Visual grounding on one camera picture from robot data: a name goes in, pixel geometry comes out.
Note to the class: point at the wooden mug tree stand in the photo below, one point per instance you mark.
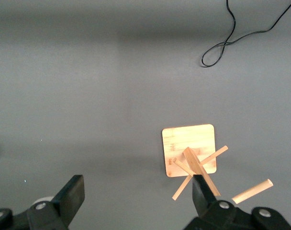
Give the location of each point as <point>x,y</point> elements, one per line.
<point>188,136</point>

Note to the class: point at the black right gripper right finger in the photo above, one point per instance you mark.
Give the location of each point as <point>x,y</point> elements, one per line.
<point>204,198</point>

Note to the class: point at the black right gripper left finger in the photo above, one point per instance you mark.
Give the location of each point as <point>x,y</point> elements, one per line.
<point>72,196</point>

